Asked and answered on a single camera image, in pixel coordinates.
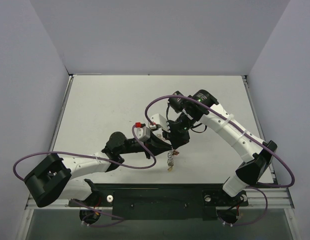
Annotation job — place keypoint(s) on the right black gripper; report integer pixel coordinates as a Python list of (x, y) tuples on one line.
[(177, 130)]

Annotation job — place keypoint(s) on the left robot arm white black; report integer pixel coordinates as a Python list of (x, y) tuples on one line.
[(58, 171)]

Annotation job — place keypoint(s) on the large keyring blue handle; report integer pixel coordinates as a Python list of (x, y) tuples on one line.
[(170, 160)]

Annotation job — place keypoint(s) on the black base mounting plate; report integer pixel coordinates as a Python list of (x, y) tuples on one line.
[(159, 201)]

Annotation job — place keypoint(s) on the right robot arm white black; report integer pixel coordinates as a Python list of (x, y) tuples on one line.
[(204, 108)]

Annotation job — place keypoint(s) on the aluminium rail frame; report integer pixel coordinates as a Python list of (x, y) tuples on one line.
[(97, 105)]

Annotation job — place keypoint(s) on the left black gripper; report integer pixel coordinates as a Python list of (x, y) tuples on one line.
[(150, 144)]

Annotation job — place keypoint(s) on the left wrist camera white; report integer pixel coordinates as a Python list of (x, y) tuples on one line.
[(142, 131)]

